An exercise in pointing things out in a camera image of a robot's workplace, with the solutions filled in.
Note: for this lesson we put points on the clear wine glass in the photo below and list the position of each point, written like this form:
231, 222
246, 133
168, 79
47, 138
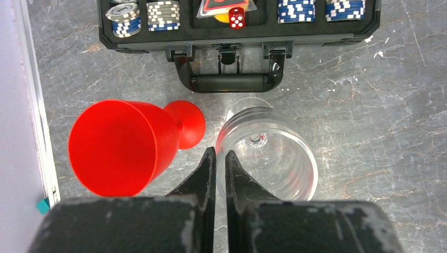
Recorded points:
269, 148

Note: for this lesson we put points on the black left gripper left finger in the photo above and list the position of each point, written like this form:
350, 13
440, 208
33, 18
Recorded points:
199, 190

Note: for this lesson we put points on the black poker chip case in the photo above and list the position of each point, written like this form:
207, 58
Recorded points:
262, 29

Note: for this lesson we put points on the teal small block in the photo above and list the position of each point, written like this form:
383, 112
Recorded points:
43, 206

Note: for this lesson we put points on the red die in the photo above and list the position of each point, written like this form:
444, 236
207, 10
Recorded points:
236, 18

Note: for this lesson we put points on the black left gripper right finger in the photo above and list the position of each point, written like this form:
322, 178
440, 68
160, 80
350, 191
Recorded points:
243, 194

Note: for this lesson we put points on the red plastic wine glass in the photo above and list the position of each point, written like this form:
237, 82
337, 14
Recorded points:
116, 148

